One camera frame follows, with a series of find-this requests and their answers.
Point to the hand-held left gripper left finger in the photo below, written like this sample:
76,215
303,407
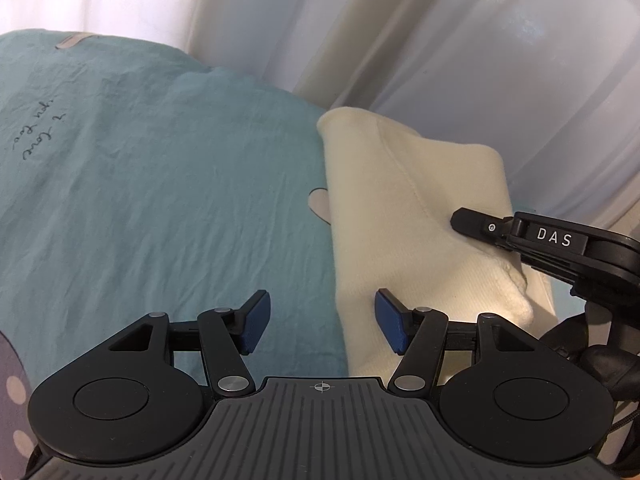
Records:
256,321

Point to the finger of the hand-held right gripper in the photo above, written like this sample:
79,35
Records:
480,225

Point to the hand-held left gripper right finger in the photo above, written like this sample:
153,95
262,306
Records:
391,322

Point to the cream knit sweater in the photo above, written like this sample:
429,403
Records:
400,200

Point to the teal printed bedsheet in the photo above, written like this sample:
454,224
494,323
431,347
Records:
150,200

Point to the white sheer curtain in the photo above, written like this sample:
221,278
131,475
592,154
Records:
425,35

